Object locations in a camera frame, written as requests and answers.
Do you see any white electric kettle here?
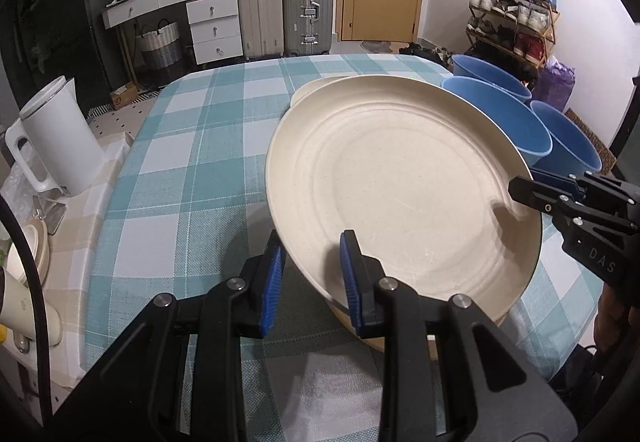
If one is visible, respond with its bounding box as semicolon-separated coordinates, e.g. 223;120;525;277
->
5;76;107;197

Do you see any black cable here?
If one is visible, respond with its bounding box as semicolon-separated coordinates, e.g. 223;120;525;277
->
0;196;57;429

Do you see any beige checked cloth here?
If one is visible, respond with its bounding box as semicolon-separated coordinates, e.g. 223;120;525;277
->
0;110;137;389

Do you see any teal plaid tablecloth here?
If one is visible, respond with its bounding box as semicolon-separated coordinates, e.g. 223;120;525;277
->
82;52;608;442

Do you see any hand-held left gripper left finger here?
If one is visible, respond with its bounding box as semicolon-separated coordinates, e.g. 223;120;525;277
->
50;229;288;442

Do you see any small cardboard box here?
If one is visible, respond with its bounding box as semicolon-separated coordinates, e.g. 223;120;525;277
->
110;82;139;111

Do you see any white cup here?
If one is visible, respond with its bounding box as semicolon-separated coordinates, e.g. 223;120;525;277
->
0;266;64;349

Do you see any dark cabinet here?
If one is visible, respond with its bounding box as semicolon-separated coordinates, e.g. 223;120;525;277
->
0;0;122;115

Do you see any grey woven basket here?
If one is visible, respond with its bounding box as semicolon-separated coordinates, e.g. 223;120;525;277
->
135;20;184;70

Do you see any cream small bowl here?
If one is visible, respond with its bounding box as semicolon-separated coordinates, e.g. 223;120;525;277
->
0;221;51;283

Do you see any purple bag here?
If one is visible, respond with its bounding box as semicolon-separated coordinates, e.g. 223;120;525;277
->
536;60;576;111

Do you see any black white striped rug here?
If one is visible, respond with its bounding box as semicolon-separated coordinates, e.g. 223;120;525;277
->
87;89;162;119

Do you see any beige suitcase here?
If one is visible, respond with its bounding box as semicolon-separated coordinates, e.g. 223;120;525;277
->
235;0;284;62

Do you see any group of assorted shoes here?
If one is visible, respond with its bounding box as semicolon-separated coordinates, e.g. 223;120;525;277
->
466;0;558;65

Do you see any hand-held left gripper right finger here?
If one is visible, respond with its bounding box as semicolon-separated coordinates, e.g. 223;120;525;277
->
339;229;581;442

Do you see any metal stand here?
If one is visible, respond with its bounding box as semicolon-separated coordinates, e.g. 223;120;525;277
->
32;195;69;236

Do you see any pile of floor shoes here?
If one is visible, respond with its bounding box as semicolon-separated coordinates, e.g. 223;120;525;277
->
399;42;455;68

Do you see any blue bowl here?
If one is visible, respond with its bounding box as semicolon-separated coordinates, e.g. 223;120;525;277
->
529;100;604;179
451;54;532;103
441;76;554;169

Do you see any large cream plate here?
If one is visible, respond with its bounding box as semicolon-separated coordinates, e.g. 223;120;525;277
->
265;75;543;327

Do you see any wooden shoe rack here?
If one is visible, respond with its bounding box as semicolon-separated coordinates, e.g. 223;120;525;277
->
465;0;560;73

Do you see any person's right hand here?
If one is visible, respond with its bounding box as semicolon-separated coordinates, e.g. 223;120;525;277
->
594;279;635;354

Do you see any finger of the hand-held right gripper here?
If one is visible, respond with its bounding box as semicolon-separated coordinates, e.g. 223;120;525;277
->
529;167;589;201
507;175;582;219

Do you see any white drawer dresser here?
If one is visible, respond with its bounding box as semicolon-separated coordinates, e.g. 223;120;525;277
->
102;0;245;68

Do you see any silver suitcase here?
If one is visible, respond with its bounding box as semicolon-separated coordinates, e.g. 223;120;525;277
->
281;0;335;58

